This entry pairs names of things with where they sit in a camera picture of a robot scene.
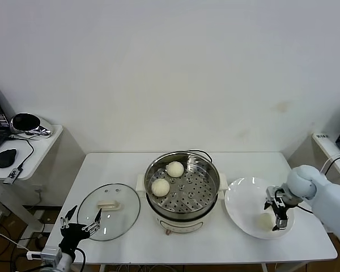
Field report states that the stainless steel steamer basket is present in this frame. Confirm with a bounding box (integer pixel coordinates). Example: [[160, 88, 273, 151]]
[[135, 151, 228, 220]]

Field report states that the white round plate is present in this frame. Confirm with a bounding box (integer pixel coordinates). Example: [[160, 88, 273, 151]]
[[224, 177, 296, 240]]

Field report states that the grey usb dongle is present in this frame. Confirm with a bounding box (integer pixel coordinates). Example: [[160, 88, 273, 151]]
[[3, 167, 24, 185]]

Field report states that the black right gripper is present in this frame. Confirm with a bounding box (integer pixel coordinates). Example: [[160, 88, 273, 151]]
[[265, 185, 300, 232]]

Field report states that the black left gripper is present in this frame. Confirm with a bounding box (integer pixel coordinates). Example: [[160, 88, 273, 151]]
[[58, 205, 103, 254]]

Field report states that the black usb cable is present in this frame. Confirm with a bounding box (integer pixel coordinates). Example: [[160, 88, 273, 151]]
[[8, 135, 35, 171]]

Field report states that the glass lid with cream handle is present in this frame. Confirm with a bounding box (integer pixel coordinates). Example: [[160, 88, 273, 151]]
[[76, 183, 142, 241]]

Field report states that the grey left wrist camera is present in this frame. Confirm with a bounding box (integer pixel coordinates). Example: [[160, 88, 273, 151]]
[[41, 248, 61, 261]]

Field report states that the chrome device with black top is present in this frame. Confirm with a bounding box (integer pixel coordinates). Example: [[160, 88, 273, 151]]
[[10, 112, 52, 141]]

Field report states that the black computer mouse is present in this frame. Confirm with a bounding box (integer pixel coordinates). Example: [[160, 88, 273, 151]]
[[0, 148, 18, 168]]

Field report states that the white steamed baozi bun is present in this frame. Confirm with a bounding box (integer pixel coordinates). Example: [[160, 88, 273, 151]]
[[165, 161, 184, 178], [151, 178, 171, 197], [257, 212, 274, 231]]

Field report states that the black cooker power cord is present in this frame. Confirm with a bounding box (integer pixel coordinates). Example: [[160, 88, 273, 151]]
[[186, 149, 213, 165]]

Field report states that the white side table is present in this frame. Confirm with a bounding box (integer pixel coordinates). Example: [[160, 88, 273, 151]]
[[311, 131, 340, 182], [0, 124, 63, 241]]

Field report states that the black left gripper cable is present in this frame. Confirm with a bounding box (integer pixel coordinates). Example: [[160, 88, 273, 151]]
[[73, 245, 87, 272]]

